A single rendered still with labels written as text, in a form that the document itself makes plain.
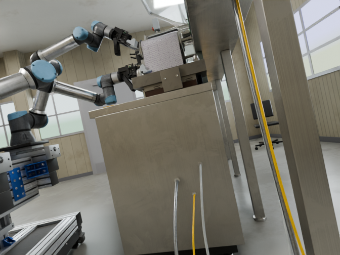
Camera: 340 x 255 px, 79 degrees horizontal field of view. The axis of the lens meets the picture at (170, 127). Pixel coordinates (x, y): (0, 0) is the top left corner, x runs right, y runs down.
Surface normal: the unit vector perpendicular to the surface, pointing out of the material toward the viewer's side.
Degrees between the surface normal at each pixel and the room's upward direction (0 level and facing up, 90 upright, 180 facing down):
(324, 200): 90
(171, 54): 90
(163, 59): 90
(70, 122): 90
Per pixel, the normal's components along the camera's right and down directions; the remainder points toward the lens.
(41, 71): 0.75, -0.21
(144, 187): -0.18, 0.04
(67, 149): 0.05, 0.00
